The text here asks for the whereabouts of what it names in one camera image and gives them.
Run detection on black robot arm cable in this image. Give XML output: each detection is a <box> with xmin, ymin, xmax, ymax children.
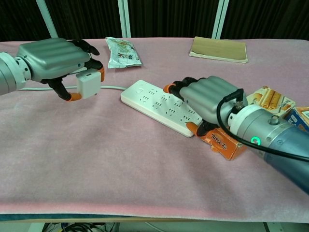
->
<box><xmin>216</xmin><ymin>88</ymin><xmax>309</xmax><ymax>163</ymax></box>

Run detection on silver snack bag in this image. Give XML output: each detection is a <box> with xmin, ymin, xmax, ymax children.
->
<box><xmin>105</xmin><ymin>36</ymin><xmax>142</xmax><ymax>69</ymax></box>

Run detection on tangled black cables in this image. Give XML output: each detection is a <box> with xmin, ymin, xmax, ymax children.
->
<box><xmin>43</xmin><ymin>222</ymin><xmax>116</xmax><ymax>232</ymax></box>

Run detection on white power strip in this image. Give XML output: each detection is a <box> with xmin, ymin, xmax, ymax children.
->
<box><xmin>120</xmin><ymin>80</ymin><xmax>204</xmax><ymax>138</ymax></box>

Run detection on white double frame post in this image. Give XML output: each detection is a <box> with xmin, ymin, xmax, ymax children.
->
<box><xmin>117</xmin><ymin>0</ymin><xmax>132</xmax><ymax>39</ymax></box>

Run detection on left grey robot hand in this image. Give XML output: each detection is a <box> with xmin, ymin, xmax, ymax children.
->
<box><xmin>14</xmin><ymin>38</ymin><xmax>106</xmax><ymax>102</ymax></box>

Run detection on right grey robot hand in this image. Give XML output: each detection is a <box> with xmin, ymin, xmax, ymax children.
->
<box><xmin>163</xmin><ymin>75</ymin><xmax>248</xmax><ymax>136</ymax></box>

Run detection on black pleated curtain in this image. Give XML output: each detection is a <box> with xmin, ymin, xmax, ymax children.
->
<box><xmin>0</xmin><ymin>0</ymin><xmax>309</xmax><ymax>42</ymax></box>

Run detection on slanted white frame post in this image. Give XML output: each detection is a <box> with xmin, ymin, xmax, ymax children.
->
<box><xmin>36</xmin><ymin>0</ymin><xmax>60</xmax><ymax>41</ymax></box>

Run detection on orange snack box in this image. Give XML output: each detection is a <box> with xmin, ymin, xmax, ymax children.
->
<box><xmin>200</xmin><ymin>127</ymin><xmax>248</xmax><ymax>161</ymax></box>

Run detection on white charger block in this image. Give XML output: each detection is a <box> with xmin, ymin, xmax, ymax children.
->
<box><xmin>75</xmin><ymin>69</ymin><xmax>102</xmax><ymax>99</ymax></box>

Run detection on tan notebook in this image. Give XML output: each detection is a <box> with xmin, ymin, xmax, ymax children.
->
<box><xmin>188</xmin><ymin>36</ymin><xmax>249</xmax><ymax>64</ymax></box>

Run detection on pink tablecloth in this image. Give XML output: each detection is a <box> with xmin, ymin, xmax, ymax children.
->
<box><xmin>0</xmin><ymin>37</ymin><xmax>309</xmax><ymax>222</ymax></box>

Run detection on blue snack box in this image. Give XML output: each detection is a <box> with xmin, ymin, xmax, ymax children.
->
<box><xmin>283</xmin><ymin>106</ymin><xmax>309</xmax><ymax>133</ymax></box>

